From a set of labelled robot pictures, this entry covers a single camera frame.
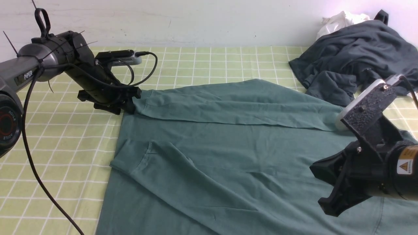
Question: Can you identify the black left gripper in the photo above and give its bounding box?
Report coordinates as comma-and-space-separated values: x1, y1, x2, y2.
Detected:
67, 31, 142, 115

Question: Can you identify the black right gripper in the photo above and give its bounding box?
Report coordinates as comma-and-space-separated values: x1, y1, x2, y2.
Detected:
309, 139, 418, 217

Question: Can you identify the green long-sleeved shirt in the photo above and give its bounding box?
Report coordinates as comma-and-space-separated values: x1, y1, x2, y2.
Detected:
96, 79, 417, 235

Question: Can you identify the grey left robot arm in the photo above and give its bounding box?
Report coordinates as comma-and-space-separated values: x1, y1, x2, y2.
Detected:
1, 31, 141, 156

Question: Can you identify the green checkered tablecloth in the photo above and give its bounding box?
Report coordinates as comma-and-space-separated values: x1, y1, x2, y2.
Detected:
0, 46, 418, 235

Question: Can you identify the dark grey crumpled garment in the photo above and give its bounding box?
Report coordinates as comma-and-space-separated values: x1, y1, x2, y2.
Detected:
289, 10, 418, 107

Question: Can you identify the white crumpled cloth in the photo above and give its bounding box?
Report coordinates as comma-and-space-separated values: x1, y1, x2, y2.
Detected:
316, 11, 371, 40

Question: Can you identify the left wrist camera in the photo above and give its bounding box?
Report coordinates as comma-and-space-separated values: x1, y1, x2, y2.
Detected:
95, 49, 142, 66

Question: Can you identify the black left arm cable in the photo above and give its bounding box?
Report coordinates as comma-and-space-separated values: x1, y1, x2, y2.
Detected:
22, 8, 158, 235

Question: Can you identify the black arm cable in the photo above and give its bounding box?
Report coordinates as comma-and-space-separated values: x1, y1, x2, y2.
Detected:
22, 8, 158, 235
403, 76, 418, 110

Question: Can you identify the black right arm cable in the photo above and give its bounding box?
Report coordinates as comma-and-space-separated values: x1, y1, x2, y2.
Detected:
403, 76, 418, 110

